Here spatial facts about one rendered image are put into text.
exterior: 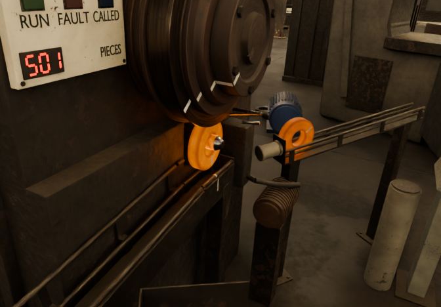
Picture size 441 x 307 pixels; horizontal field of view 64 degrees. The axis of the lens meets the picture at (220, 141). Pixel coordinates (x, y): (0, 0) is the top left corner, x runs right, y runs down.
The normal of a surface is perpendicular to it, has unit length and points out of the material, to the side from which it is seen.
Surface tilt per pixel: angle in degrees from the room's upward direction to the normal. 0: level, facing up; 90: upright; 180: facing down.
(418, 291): 90
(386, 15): 90
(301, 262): 0
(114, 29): 90
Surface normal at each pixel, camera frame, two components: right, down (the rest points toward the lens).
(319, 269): 0.04, -0.91
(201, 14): 0.03, 0.10
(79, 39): 0.89, 0.22
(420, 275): -0.46, 0.34
